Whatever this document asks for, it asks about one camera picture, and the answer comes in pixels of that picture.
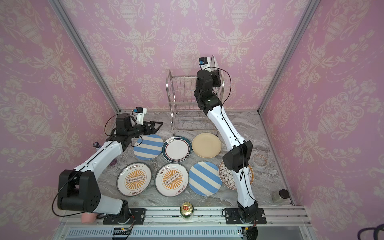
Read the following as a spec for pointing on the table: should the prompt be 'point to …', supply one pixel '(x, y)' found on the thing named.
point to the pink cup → (88, 217)
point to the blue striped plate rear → (148, 147)
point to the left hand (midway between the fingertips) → (158, 124)
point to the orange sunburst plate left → (133, 179)
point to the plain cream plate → (206, 145)
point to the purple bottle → (96, 145)
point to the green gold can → (186, 210)
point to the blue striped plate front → (205, 178)
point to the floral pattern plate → (226, 177)
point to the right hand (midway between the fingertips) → (220, 71)
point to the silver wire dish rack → (185, 113)
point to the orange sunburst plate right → (172, 179)
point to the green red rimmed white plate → (176, 149)
